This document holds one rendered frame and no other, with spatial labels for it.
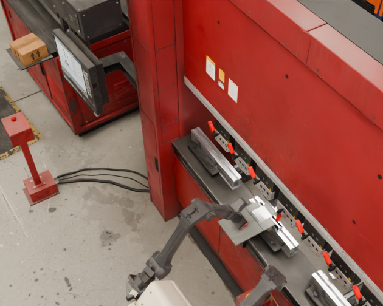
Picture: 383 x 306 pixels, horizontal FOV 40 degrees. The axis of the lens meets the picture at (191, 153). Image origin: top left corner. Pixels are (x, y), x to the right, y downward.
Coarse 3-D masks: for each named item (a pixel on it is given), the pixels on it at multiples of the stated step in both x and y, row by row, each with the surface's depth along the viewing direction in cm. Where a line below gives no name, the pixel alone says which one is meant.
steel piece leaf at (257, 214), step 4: (260, 208) 298; (264, 208) 298; (252, 212) 294; (256, 212) 296; (260, 212) 296; (264, 212) 296; (268, 212) 296; (256, 216) 294; (260, 216) 294; (264, 216) 294; (268, 216) 294; (260, 220) 292
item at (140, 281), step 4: (144, 272) 245; (128, 276) 247; (132, 276) 250; (136, 276) 247; (140, 276) 245; (144, 276) 244; (148, 276) 245; (132, 280) 246; (136, 280) 245; (140, 280) 244; (144, 280) 244; (148, 280) 244; (152, 280) 245; (136, 284) 244; (140, 284) 244; (144, 284) 243; (148, 284) 245; (136, 288) 243; (140, 288) 244; (140, 292) 242
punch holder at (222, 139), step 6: (216, 120) 298; (216, 126) 302; (222, 126) 295; (216, 132) 304; (222, 132) 299; (228, 132) 291; (216, 138) 308; (222, 138) 301; (228, 138) 294; (234, 138) 295; (222, 144) 304; (234, 144) 300; (228, 150) 300; (234, 150) 304
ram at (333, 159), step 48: (192, 0) 265; (192, 48) 288; (240, 48) 242; (240, 96) 261; (288, 96) 223; (336, 96) 194; (240, 144) 284; (288, 144) 239; (336, 144) 207; (336, 192) 220; (336, 240) 236
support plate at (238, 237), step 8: (248, 208) 298; (256, 208) 298; (248, 216) 295; (224, 224) 291; (232, 224) 291; (248, 224) 291; (256, 224) 291; (264, 224) 291; (272, 224) 291; (232, 232) 288; (240, 232) 288; (248, 232) 288; (256, 232) 288; (232, 240) 284; (240, 240) 284
